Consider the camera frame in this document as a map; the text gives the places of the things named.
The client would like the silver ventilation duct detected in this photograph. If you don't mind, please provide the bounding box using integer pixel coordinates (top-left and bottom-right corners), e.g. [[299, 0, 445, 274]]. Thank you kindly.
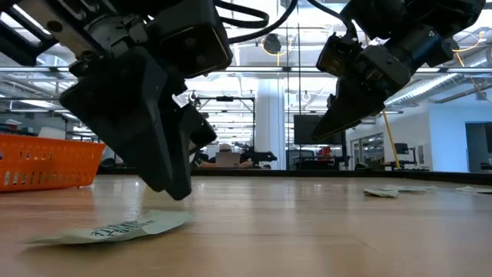
[[395, 72, 462, 105]]

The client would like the black ceiling cord reel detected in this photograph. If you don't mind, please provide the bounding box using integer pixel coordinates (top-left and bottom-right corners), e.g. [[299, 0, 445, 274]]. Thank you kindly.
[[261, 32, 286, 57]]

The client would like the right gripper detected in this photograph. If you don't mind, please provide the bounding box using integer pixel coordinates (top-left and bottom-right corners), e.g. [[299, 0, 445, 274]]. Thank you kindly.
[[309, 42, 413, 142]]

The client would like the background black station frame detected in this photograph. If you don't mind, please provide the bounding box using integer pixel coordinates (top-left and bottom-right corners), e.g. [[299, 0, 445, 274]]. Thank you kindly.
[[194, 95, 258, 155]]

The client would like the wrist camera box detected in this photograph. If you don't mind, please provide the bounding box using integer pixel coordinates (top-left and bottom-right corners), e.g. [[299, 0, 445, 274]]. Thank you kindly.
[[145, 0, 234, 80], [315, 32, 363, 78]]

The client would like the white box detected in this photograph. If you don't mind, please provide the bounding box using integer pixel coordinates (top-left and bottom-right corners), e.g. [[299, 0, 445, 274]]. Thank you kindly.
[[37, 126, 67, 141]]

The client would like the yellow hanging cord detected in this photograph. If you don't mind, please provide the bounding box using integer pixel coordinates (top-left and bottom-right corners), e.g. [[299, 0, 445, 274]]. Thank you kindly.
[[380, 110, 403, 170]]

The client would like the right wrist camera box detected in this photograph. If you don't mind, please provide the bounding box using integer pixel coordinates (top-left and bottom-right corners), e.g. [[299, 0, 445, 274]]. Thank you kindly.
[[315, 32, 363, 78]]

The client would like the grey laptop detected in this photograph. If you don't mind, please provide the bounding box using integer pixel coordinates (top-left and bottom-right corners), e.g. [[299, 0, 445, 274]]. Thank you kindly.
[[214, 152, 241, 169]]

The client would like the orange plastic basket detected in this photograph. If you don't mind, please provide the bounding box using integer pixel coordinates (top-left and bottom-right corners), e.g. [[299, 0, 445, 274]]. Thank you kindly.
[[0, 133, 106, 193]]

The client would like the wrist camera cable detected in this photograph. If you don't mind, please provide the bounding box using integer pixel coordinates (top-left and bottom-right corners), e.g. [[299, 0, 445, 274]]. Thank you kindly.
[[213, 0, 300, 45], [306, 0, 359, 42]]

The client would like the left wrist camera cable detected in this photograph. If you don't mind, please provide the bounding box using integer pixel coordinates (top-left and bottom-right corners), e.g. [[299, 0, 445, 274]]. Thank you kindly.
[[213, 0, 300, 45]]

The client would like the person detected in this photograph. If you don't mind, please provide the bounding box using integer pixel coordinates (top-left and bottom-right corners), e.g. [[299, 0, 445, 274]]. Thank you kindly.
[[198, 142, 253, 169]]

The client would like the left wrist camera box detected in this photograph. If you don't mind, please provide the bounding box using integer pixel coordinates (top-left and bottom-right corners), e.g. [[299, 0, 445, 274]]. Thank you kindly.
[[145, 0, 234, 80]]

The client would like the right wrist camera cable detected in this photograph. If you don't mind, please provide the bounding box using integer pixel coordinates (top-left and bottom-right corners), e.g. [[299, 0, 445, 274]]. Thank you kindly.
[[306, 0, 359, 42]]

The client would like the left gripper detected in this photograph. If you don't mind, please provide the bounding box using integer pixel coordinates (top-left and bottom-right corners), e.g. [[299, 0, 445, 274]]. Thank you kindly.
[[58, 10, 173, 193]]

